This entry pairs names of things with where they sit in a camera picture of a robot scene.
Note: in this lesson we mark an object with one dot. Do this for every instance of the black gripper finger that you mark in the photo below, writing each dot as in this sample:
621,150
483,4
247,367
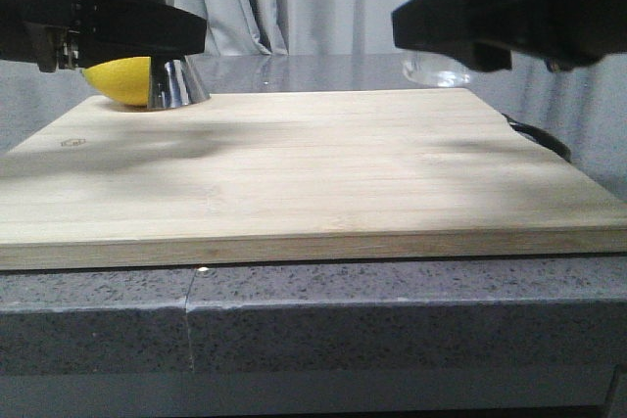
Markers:
116,29
445,27

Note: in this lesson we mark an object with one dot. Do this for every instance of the clear glass beaker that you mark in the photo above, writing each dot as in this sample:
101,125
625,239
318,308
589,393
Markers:
433,70

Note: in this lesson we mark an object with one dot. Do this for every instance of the yellow lemon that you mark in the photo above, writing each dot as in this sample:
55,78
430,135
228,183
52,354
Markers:
126,81

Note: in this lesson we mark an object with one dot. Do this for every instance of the light wooden cutting board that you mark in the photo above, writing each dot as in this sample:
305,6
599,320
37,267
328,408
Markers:
294,176

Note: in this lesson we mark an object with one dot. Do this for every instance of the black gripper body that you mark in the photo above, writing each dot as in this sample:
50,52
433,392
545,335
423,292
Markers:
41,32
569,33

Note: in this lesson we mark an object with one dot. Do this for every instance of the steel double jigger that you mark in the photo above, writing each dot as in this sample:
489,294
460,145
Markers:
174,83

